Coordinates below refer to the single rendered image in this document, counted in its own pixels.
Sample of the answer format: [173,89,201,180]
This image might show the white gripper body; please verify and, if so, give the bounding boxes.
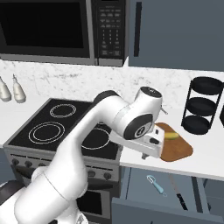
[109,131,164,160]

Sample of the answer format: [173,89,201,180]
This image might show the wooden cutting board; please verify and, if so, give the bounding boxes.
[154,122,194,163]

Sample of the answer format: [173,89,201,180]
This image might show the dark cupboard door handle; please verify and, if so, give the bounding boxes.
[133,2,144,58]

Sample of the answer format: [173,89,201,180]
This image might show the black-handled knife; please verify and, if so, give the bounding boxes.
[168,174,189,212]

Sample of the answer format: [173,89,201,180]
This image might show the green yellow cucumber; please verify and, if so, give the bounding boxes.
[164,131,179,141]

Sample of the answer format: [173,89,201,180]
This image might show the light blue peeler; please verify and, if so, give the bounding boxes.
[146,174,168,197]

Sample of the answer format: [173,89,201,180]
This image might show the grey-blue open drawer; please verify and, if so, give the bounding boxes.
[111,166,224,224]

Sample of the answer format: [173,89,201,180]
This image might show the black and steel microwave oven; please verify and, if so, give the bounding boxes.
[0,0,130,67]

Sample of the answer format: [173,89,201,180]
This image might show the grey-blue cupboard door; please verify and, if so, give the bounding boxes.
[128,0,224,73]

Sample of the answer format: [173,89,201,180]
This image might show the black hob stove with oven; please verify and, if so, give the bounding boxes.
[2,97,124,224]

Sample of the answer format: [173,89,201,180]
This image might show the black three-tier stand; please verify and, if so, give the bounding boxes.
[180,75,224,136]

